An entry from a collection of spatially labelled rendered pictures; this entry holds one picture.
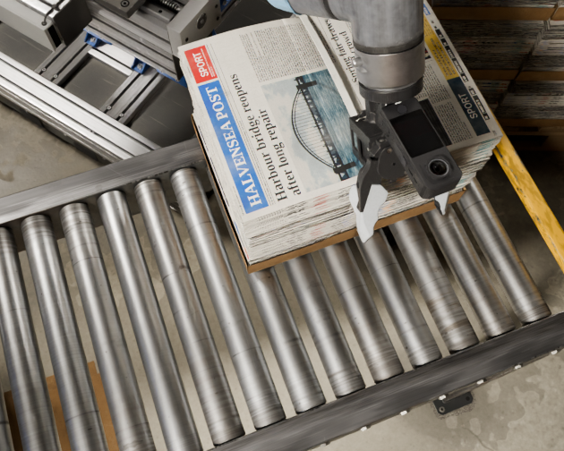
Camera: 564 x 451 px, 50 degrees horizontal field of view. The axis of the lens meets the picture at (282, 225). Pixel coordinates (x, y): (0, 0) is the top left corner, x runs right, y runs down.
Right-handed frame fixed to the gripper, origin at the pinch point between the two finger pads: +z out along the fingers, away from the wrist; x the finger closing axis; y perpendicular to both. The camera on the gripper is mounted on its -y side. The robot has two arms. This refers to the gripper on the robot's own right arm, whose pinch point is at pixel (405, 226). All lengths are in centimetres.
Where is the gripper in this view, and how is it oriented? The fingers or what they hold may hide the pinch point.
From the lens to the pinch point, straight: 79.3
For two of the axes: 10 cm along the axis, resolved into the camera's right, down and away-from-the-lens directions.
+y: -3.1, -5.5, 7.8
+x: -9.4, 3.2, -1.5
